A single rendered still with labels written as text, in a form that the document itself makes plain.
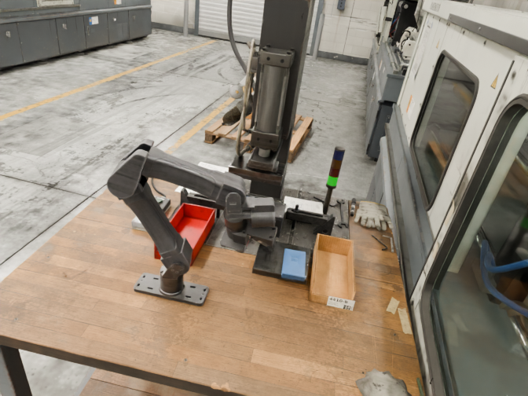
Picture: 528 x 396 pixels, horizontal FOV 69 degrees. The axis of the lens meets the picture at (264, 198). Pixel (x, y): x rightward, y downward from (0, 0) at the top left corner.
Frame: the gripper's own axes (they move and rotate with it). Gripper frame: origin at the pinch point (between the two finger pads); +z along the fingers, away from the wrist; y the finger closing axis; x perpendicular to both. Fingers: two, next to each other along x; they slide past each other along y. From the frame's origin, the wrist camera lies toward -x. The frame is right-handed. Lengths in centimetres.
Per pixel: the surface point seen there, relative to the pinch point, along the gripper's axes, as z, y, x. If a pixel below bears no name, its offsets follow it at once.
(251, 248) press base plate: 16.5, 6.4, -1.0
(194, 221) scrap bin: 19.4, 11.0, 22.0
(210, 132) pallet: 220, 202, 118
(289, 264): 11.3, 3.2, -15.1
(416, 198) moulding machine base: 34, 56, -56
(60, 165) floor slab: 176, 92, 212
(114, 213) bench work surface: 17, 4, 50
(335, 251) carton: 19.1, 15.4, -28.2
